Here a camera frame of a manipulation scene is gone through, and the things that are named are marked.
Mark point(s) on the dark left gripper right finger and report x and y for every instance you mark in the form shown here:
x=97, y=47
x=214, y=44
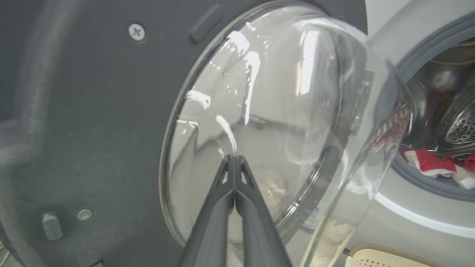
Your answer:
x=256, y=230

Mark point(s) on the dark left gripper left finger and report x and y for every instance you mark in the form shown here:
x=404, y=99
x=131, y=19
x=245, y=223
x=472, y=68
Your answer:
x=217, y=222

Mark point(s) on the white front-load washing machine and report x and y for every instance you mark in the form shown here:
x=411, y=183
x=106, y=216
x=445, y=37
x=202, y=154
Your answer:
x=408, y=222

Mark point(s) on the black glass washing machine door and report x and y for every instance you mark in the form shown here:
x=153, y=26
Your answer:
x=104, y=122

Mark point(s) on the cream perforated laundry basket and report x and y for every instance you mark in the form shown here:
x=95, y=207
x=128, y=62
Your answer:
x=386, y=259

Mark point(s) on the red garment with white stripe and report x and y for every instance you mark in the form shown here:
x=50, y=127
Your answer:
x=426, y=162

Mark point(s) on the white red printed garment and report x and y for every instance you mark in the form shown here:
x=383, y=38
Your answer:
x=467, y=180

